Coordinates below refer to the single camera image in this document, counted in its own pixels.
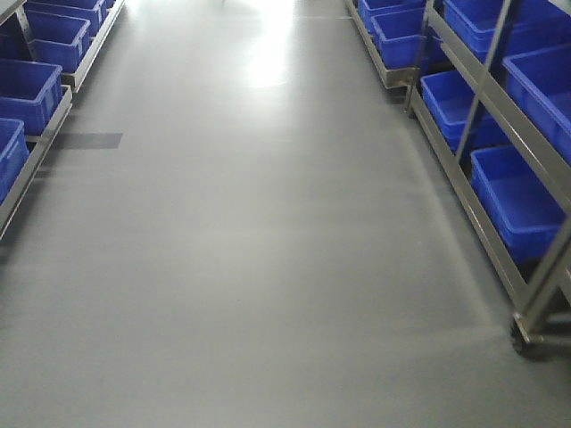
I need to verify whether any blue bin rack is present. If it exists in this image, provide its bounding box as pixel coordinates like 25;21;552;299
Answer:
419;70;509;152
1;59;62;136
1;118;29;202
470;145;565;264

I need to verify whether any blue bin left rack near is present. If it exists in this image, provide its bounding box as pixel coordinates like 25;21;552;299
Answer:
1;118;29;202

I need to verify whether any left steel flow rack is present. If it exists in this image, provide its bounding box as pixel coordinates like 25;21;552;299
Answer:
1;1;124;230

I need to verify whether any steel flow rack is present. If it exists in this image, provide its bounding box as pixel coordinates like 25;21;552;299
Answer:
1;1;124;230
346;1;570;357

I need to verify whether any blue bin left rack middle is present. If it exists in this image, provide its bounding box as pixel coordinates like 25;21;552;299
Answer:
1;59;62;136

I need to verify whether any blue bin right rack near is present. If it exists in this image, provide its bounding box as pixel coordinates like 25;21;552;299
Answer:
470;145;565;264

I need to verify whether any right steel flow rack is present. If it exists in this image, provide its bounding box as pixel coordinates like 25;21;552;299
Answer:
346;1;570;357

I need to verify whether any blue bin right rack middle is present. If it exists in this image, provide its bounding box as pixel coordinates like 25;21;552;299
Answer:
419;70;509;152

